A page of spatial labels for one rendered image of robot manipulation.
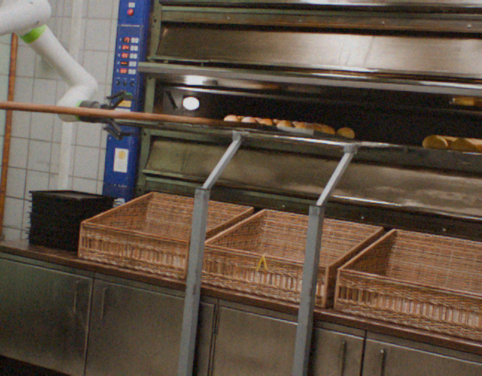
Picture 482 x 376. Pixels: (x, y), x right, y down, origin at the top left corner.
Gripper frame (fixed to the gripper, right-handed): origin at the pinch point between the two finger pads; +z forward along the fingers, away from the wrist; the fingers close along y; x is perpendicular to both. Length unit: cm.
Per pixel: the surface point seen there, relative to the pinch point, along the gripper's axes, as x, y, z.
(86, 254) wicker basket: -2, 59, -20
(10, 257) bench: 2, 66, -59
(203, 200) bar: 8, 28, 41
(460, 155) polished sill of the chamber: -52, 2, 116
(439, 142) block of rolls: -69, -2, 101
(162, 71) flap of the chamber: -36.8, -20.2, -16.3
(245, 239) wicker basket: -35, 46, 36
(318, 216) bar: 8, 28, 89
